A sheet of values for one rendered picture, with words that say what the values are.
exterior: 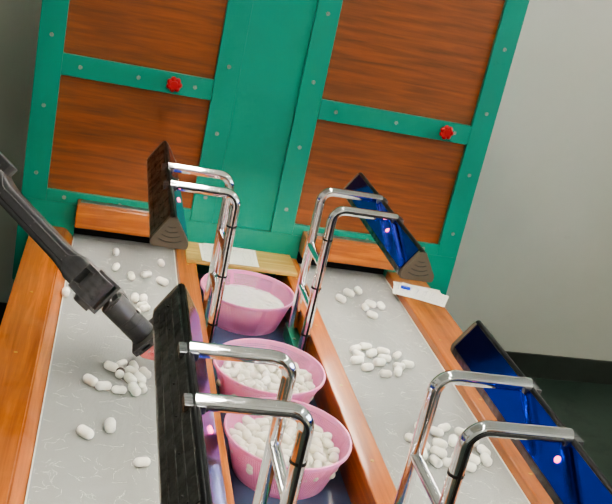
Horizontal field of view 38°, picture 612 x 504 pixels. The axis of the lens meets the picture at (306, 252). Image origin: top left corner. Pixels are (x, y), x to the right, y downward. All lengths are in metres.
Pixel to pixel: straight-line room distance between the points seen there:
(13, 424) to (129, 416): 0.24
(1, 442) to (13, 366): 0.28
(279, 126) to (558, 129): 1.61
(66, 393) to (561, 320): 2.85
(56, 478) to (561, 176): 2.85
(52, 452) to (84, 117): 1.19
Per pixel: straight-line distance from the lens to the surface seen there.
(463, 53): 2.78
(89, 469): 1.72
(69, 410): 1.88
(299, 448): 1.27
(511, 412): 1.51
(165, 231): 1.91
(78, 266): 1.98
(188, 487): 1.08
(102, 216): 2.66
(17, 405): 1.83
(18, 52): 3.44
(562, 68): 3.90
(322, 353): 2.23
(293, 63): 2.65
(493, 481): 1.97
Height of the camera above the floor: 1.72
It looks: 19 degrees down
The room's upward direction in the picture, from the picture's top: 13 degrees clockwise
